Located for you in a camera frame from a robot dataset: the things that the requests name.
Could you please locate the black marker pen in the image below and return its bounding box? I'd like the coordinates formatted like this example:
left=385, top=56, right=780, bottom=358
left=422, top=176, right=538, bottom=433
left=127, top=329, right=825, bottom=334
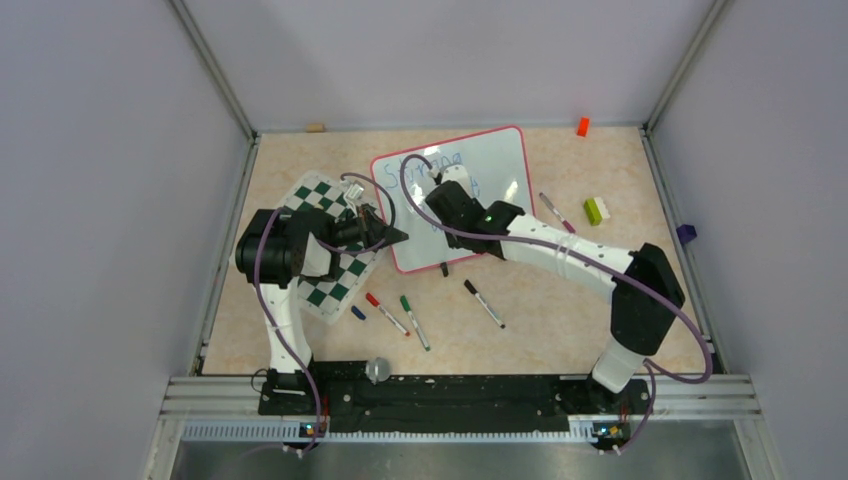
left=463, top=279, right=506, bottom=329

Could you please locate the small wooden block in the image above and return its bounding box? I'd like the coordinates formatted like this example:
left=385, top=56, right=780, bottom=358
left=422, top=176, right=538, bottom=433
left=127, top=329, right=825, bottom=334
left=305, top=123, right=327, bottom=133

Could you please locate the purple marker pen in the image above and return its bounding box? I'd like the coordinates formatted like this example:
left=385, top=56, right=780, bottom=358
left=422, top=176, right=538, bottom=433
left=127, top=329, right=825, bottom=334
left=538, top=192, right=576, bottom=234

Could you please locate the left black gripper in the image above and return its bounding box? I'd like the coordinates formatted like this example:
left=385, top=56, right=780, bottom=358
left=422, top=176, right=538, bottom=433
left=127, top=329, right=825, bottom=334
left=325, top=202, right=407, bottom=250

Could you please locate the green marker pen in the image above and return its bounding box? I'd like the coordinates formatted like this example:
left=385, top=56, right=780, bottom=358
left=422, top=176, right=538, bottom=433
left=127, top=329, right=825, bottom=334
left=400, top=295, right=431, bottom=352

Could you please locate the purple toy block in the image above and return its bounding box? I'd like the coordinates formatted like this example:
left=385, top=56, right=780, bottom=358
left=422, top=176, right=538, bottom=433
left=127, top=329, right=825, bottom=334
left=676, top=224, right=698, bottom=246

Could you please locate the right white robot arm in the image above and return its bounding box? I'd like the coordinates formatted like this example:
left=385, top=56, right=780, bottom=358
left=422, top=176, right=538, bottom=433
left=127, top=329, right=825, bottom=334
left=425, top=165, right=685, bottom=412

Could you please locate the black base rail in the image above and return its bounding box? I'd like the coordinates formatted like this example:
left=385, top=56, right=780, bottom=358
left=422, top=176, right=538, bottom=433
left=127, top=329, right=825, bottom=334
left=258, top=361, right=650, bottom=434

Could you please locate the orange toy block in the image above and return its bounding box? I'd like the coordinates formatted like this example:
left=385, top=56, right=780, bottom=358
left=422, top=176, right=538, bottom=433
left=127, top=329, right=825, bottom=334
left=576, top=117, right=591, bottom=138

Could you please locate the green white toy brick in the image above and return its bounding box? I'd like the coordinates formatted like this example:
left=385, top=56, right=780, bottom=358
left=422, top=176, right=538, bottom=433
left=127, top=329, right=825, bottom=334
left=583, top=197, right=610, bottom=226

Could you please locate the green white chess mat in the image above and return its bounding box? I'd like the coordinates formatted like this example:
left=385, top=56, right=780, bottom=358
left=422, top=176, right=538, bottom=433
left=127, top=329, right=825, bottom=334
left=277, top=170, right=385, bottom=325

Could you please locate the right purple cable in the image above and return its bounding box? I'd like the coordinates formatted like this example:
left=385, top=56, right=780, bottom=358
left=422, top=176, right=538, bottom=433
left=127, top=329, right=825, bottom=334
left=398, top=154, right=715, bottom=455

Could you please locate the pink framed whiteboard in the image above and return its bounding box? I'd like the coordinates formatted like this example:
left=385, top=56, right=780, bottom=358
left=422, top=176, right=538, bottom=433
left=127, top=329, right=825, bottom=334
left=370, top=126, right=535, bottom=274

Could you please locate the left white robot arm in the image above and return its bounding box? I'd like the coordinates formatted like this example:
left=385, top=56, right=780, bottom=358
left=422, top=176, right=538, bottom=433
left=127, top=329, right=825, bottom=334
left=234, top=204, right=409, bottom=374

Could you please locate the grey mesh ball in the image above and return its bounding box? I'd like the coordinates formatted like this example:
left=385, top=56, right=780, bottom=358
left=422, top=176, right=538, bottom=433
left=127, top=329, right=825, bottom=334
left=365, top=357, right=392, bottom=384

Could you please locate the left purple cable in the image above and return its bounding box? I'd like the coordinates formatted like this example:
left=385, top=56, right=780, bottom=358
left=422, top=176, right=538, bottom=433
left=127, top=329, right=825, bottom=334
left=253, top=172, right=399, bottom=455

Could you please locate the red marker pen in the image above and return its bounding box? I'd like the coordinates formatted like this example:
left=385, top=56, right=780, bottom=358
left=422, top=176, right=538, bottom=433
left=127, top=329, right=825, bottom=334
left=365, top=292, right=410, bottom=336

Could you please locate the purple cable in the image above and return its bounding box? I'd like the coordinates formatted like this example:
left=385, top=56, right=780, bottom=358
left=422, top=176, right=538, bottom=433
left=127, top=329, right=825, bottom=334
left=398, top=154, right=715, bottom=455
left=253, top=172, right=399, bottom=455

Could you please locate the blue marker cap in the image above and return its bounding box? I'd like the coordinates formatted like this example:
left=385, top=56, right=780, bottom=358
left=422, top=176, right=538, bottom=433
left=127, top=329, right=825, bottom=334
left=351, top=306, right=367, bottom=321

